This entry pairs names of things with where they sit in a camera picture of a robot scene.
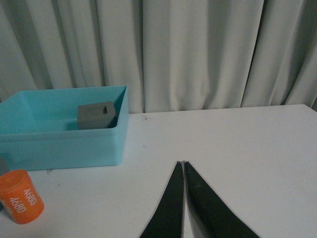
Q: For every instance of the blue plastic box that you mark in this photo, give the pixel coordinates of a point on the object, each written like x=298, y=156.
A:
x=38, y=129

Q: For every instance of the orange cylinder marked 4680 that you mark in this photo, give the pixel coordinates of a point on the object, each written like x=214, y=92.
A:
x=19, y=197

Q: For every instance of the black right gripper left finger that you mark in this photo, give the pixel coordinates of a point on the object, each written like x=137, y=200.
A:
x=167, y=220

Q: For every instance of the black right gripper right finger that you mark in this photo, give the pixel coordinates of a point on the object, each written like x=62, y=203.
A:
x=217, y=217

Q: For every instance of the gray cube with rectangular hole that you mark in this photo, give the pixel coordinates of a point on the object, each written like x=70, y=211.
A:
x=96, y=116

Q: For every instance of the white pleated curtain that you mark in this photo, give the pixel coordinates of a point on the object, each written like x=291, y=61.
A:
x=173, y=55

